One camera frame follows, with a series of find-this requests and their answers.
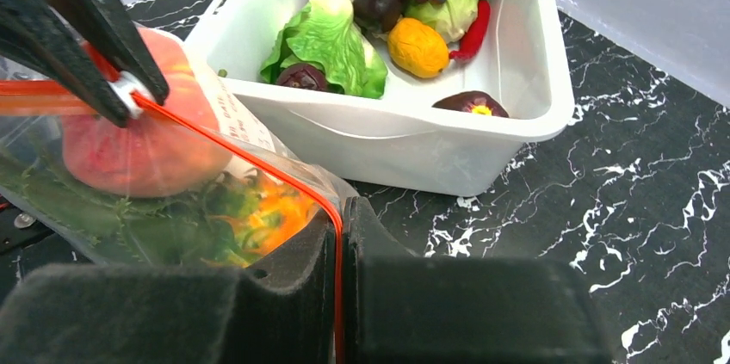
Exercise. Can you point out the white plastic bin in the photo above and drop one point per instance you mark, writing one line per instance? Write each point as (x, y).
(401, 140)

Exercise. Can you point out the dark red toy mangosteen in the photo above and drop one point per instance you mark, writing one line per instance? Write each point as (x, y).
(302, 76)

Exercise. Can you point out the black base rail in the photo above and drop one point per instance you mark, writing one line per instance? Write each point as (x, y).
(20, 229)

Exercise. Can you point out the red toy peach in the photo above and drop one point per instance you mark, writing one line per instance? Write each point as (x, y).
(150, 158)

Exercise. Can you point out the green toy lettuce leaf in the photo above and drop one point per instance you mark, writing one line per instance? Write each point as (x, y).
(323, 34)

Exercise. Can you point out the dark purple toy fruit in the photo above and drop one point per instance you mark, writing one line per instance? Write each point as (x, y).
(474, 102)

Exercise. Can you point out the red toy chili pepper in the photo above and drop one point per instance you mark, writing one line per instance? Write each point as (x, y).
(472, 40)

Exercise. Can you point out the green toy cabbage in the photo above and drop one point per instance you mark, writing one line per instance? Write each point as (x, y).
(450, 19)

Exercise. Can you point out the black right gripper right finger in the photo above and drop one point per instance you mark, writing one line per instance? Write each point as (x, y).
(403, 308)

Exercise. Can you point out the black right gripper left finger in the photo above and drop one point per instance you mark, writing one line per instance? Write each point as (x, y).
(279, 310)

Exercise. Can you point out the clear zip top bag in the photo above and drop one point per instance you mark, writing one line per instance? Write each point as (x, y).
(30, 123)

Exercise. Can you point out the dark purple toy eggplant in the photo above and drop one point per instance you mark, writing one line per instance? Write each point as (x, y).
(377, 16)

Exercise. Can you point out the orange toy mango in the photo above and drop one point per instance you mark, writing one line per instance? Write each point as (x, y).
(417, 48)

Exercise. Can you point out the orange toy pineapple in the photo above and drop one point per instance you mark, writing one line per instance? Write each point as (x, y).
(228, 221)

